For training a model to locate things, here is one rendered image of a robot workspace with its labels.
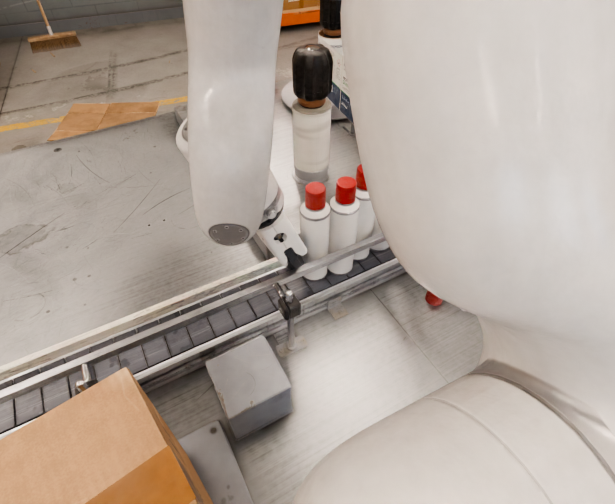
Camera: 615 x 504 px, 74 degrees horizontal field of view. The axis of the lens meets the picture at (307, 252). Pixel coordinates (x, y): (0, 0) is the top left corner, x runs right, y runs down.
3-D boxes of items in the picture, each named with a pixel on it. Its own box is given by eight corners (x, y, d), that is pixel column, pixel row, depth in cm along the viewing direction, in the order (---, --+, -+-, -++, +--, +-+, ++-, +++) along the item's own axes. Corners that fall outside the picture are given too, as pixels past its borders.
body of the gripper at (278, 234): (293, 209, 57) (316, 251, 66) (263, 171, 63) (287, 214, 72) (249, 239, 57) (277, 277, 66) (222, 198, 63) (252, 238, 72)
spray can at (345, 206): (348, 254, 82) (357, 170, 67) (355, 273, 79) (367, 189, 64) (323, 258, 82) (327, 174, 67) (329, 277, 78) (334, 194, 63)
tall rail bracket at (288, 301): (284, 319, 78) (280, 262, 66) (302, 349, 73) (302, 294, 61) (269, 326, 77) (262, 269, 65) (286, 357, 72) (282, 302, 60)
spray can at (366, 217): (347, 240, 85) (356, 156, 70) (372, 246, 84) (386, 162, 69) (340, 257, 82) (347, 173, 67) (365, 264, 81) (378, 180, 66)
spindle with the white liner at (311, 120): (317, 159, 105) (320, 35, 83) (336, 178, 99) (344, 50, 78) (286, 169, 102) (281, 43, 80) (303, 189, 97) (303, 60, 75)
